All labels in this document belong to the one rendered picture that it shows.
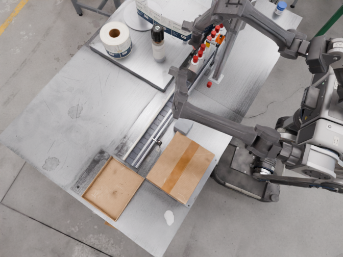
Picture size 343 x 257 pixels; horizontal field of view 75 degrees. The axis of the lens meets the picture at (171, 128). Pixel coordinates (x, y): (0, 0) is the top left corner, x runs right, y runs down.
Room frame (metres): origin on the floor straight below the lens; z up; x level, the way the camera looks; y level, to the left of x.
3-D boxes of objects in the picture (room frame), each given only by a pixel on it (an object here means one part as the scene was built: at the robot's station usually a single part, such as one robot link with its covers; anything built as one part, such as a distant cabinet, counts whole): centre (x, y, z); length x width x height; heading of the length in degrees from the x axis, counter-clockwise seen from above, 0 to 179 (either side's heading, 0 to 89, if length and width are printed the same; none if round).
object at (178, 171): (0.17, -0.06, 0.99); 0.30 x 0.24 x 0.27; 149
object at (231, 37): (0.88, -0.31, 1.16); 0.04 x 0.04 x 0.67; 59
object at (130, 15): (1.37, 0.26, 0.89); 0.31 x 0.31 x 0.01
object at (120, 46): (1.07, 0.42, 0.95); 0.20 x 0.20 x 0.14
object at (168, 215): (-0.10, -0.01, 0.85); 0.08 x 0.07 x 0.04; 162
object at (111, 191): (0.06, 0.34, 0.85); 0.30 x 0.26 x 0.04; 149
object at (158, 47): (0.99, 0.11, 1.03); 0.09 x 0.09 x 0.30
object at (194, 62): (0.86, -0.13, 0.98); 0.05 x 0.05 x 0.20
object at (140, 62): (1.25, 0.15, 0.86); 0.80 x 0.67 x 0.05; 149
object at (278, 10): (1.52, -0.84, 0.87); 0.07 x 0.07 x 0.07
